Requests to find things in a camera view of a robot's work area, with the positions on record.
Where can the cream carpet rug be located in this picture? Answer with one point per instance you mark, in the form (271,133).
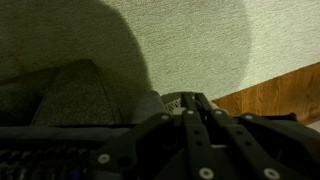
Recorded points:
(200,40)

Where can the grey fabric sofa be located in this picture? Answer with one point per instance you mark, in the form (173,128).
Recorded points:
(73,96)

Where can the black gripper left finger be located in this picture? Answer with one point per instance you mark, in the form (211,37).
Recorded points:
(166,143)

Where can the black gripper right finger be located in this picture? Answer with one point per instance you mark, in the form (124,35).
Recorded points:
(253,146)

